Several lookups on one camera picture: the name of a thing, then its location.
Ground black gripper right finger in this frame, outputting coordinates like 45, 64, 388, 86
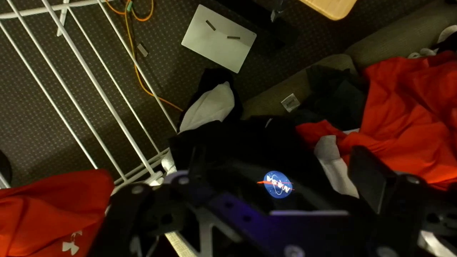
349, 147, 457, 257

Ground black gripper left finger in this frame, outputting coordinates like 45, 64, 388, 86
88, 173, 211, 257

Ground black shirt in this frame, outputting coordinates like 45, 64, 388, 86
171, 117, 361, 211

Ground orange shirt on rack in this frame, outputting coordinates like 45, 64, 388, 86
0, 170, 115, 257

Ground orange shirt on couch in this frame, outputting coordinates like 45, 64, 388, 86
296, 51, 457, 191

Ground black clothes on couch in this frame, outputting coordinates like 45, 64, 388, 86
303, 64, 368, 130

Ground white shirt on couch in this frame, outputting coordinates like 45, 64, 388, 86
179, 81, 236, 133

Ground white clothes drying rack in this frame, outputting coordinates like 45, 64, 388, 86
0, 0, 202, 257

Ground white sheet on floor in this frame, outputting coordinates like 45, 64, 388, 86
182, 4, 258, 73

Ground light wooden board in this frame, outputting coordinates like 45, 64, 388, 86
301, 0, 358, 21

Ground orange cable on floor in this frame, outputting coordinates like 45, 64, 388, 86
104, 0, 185, 114

